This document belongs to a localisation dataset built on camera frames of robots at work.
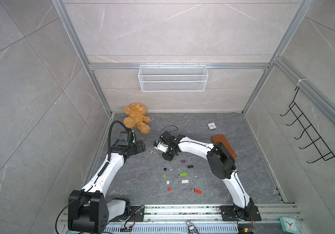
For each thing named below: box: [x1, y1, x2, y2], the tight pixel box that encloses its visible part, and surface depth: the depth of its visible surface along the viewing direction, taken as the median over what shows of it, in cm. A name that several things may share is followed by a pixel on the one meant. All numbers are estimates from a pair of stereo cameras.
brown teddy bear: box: [123, 102, 151, 135], surface depth 109 cm
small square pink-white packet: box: [207, 121, 217, 131], surface depth 112 cm
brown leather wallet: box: [211, 134, 238, 160], surface depth 103 cm
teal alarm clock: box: [279, 216, 301, 234], surface depth 70 cm
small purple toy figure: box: [186, 219, 200, 234], surface depth 69 cm
